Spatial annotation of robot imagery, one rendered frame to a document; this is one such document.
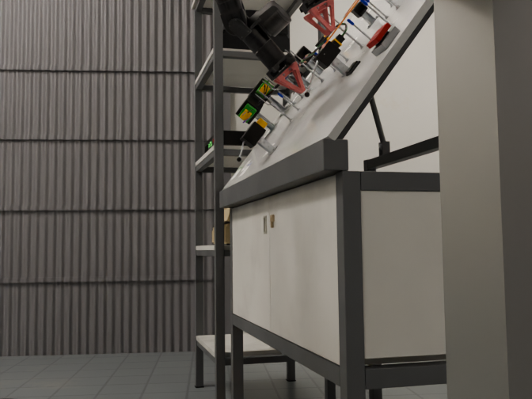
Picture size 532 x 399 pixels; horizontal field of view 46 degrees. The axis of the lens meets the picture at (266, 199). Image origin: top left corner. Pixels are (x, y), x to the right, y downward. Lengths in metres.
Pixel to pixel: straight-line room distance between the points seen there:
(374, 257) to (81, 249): 3.00
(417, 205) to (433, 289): 0.18
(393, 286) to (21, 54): 3.46
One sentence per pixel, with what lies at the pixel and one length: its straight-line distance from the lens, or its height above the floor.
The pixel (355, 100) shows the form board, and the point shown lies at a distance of 1.32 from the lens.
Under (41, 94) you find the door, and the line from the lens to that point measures 4.29.
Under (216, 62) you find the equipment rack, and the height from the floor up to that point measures 1.38.
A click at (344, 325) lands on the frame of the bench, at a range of 1.28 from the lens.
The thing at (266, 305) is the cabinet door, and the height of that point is 0.48.
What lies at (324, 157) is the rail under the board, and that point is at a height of 0.83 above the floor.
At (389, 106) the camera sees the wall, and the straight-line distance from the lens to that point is 4.37.
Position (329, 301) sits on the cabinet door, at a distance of 1.36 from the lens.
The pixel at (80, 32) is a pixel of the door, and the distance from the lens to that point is 4.35.
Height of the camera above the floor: 0.64
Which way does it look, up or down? 4 degrees up
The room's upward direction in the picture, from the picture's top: 1 degrees counter-clockwise
